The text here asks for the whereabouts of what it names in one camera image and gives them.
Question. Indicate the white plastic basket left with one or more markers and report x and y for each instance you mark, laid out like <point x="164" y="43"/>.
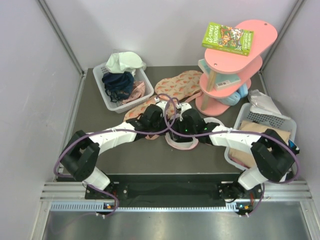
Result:
<point x="119" y="107"/>

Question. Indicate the navy lace garment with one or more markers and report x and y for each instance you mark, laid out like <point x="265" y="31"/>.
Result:
<point x="118" y="86"/>

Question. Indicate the peach patterned eye mask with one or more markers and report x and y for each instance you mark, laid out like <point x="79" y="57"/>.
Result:
<point x="140" y="109"/>
<point x="181" y="86"/>

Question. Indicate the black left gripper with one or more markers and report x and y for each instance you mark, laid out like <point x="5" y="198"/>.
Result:
<point x="164" y="124"/>

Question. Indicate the pink three-tier wooden shelf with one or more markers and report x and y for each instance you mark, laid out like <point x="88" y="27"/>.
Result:
<point x="219" y="62"/>

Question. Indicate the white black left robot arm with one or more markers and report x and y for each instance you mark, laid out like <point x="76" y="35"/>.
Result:
<point x="84" y="148"/>

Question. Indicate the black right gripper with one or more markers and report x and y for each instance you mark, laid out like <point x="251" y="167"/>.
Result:
<point x="178" y="125"/>

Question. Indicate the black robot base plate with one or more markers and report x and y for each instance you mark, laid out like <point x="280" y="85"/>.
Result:
<point x="179" y="190"/>

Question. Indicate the white plastic basket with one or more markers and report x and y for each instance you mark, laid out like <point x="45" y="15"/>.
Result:
<point x="281" y="123"/>
<point x="119" y="107"/>

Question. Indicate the beige folded garment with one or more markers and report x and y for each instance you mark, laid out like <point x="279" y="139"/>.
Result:
<point x="246" y="159"/>

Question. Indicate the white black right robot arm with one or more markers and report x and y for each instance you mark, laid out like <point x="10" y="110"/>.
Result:
<point x="269" y="154"/>

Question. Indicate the light blue book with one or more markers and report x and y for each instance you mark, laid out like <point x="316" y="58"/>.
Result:
<point x="222" y="81"/>

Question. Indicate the pink lace garment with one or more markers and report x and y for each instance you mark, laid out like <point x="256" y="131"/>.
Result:
<point x="138" y="91"/>

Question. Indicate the peach patterned eye mask lower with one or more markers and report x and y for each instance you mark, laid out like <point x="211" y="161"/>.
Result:
<point x="140" y="109"/>

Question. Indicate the green treehouse book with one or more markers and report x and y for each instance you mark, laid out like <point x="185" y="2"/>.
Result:
<point x="228" y="39"/>

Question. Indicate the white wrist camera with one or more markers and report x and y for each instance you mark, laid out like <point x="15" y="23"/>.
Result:
<point x="181" y="108"/>
<point x="160" y="103"/>

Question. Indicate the black blue garment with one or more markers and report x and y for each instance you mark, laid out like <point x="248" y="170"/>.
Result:
<point x="293" y="147"/>

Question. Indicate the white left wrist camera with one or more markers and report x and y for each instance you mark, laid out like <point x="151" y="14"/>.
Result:
<point x="160" y="103"/>

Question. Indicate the white mesh pink-trim laundry bag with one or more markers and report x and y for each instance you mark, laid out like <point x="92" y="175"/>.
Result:
<point x="177" y="141"/>

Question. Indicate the white plastic basket right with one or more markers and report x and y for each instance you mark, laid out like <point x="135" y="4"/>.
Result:
<point x="281" y="123"/>

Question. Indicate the peach patterned eye mask upper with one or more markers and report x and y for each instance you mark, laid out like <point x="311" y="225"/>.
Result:
<point x="181" y="86"/>

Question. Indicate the grey slotted cable duct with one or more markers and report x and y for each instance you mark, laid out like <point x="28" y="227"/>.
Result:
<point x="103" y="207"/>

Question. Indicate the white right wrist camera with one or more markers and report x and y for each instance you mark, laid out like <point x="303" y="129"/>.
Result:
<point x="181" y="108"/>

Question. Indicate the light blue headphones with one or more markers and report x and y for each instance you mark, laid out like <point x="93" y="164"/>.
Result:
<point x="235" y="97"/>

